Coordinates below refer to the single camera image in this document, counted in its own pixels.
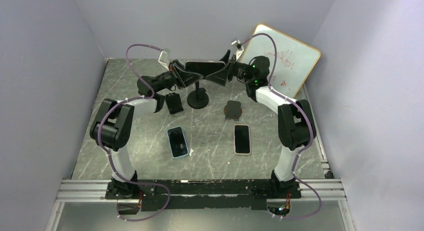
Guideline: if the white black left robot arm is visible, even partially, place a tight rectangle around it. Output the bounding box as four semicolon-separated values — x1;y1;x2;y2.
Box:
89;60;205;200

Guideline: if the white cased phone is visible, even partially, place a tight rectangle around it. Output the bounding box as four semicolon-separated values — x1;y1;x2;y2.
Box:
234;124;251;155

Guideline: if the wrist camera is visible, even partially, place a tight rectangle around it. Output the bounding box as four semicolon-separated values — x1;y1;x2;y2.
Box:
231;39;245;61
157;48;171;70

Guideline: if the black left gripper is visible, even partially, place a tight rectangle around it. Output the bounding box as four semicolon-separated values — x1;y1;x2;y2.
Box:
156;60;205;92

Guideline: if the black round base phone stand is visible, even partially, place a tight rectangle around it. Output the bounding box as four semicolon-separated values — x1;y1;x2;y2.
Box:
187;81;209;110

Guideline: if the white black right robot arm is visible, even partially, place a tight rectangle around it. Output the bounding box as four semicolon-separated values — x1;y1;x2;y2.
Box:
200;52;317;198

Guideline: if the aluminium rail frame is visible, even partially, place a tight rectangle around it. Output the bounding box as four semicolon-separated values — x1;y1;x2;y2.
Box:
46;159;355;231

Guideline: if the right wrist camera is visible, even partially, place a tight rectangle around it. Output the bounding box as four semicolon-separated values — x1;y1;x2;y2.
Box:
231;39;245;61

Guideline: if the black folding phone stand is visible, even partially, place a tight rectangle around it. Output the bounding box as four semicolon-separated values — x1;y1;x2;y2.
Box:
165;92;184;115

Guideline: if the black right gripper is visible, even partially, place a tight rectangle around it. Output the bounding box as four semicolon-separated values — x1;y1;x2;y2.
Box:
205;50;255;87

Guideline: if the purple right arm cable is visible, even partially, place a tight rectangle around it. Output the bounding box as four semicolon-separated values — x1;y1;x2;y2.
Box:
240;32;323;221

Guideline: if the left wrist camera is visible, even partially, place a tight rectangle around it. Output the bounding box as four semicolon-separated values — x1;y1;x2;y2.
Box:
157;48;171;70

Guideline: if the purple phone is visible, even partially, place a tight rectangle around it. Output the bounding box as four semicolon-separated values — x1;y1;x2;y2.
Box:
185;60;226;77

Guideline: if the blue cased phone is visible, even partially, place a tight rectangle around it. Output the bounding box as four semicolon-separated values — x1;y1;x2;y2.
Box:
166;126;190;159

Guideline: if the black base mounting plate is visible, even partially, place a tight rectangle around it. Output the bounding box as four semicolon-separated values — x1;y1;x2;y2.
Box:
105;178;302;212

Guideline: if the yellow framed whiteboard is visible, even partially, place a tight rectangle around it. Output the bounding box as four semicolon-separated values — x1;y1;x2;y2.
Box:
239;23;321;98

